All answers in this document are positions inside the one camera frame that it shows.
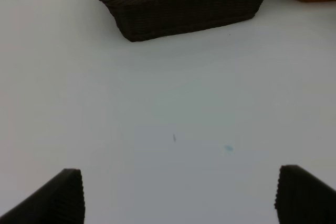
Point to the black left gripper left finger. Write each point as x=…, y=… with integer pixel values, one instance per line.
x=60, y=200

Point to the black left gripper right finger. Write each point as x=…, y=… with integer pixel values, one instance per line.
x=303, y=198

